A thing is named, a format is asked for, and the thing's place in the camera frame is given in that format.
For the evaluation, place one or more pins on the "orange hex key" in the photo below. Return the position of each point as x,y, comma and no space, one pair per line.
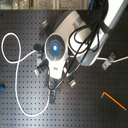
114,100

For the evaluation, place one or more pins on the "metal cable clip top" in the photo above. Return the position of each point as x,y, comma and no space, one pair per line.
45,24

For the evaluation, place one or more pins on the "blue object at edge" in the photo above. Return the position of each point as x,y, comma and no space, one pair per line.
1,88

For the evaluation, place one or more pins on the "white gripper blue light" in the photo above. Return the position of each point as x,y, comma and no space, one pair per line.
56,53

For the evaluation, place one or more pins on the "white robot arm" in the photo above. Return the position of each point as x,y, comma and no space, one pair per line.
85,41

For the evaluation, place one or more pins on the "metal cable clip lower right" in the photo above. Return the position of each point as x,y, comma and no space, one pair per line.
71,80

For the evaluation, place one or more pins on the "metal cable clip lower left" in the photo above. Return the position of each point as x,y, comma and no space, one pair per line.
41,67

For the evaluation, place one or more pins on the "metal cable plug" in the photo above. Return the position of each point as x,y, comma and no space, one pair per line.
52,97

